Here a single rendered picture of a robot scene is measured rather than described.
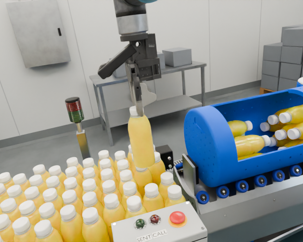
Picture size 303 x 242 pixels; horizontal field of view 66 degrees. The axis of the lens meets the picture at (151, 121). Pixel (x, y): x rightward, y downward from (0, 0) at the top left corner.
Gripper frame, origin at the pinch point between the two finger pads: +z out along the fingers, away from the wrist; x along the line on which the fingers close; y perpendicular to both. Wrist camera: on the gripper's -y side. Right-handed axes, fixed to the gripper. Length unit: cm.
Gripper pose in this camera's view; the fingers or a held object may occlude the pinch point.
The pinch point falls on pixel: (136, 110)
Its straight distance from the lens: 66.6
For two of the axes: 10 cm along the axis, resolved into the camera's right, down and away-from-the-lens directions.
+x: -2.6, -3.4, 9.1
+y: 9.6, -2.0, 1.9
